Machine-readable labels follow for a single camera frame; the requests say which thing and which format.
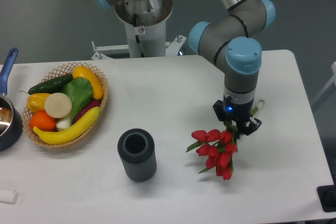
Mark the green bok choy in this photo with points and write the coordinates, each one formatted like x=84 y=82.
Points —
x=79 y=91

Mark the white frame at right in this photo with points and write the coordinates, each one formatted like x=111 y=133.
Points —
x=326 y=90

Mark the white cylinder object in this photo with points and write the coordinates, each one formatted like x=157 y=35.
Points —
x=8 y=196

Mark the black device at edge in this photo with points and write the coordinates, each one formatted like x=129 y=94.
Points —
x=327 y=197

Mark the red tulip bouquet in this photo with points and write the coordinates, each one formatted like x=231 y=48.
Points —
x=219 y=146

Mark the beige round disc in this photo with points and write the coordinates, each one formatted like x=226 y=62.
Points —
x=58 y=105

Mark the yellow bell pepper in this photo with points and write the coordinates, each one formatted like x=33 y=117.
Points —
x=36 y=102

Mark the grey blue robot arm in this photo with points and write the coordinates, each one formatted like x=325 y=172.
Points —
x=228 y=45

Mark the yellow squash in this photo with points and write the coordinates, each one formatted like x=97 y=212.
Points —
x=85 y=72

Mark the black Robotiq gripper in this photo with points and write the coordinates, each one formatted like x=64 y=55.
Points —
x=239 y=113

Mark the white metal base frame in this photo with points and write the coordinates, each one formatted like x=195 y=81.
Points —
x=172 y=48

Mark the woven wicker basket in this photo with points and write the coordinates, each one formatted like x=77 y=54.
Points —
x=61 y=71

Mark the orange fruit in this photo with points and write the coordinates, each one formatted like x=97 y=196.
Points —
x=43 y=121

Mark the purple eggplant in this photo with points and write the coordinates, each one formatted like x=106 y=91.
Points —
x=89 y=106

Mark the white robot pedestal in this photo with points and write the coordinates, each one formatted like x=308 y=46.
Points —
x=145 y=25

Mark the dark grey ribbed vase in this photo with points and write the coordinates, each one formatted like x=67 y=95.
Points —
x=136 y=149

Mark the yellow plastic banana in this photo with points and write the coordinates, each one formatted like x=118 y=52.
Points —
x=72 y=132

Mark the blue handled saucepan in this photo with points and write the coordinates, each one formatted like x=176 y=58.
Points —
x=11 y=122

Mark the green cucumber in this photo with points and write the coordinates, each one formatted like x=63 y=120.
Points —
x=50 y=86

